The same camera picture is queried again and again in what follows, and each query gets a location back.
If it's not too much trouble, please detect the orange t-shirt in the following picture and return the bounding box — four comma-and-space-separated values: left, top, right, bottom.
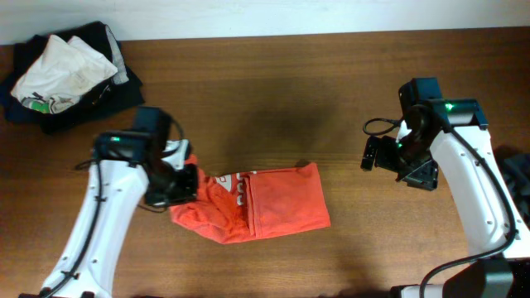
170, 162, 330, 244

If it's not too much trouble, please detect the dark blue-grey garment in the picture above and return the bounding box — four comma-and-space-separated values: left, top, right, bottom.
501, 153, 529, 226

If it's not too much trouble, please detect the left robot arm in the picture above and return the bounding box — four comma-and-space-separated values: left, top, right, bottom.
38, 107, 198, 297

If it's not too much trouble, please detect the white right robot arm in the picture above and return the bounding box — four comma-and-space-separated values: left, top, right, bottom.
360, 78, 529, 298

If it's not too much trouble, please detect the black folded clothes pile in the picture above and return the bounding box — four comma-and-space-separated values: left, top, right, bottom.
1, 21, 144, 134

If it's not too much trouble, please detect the white folded t-shirt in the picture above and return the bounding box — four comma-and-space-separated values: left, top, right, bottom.
11, 35, 118, 114

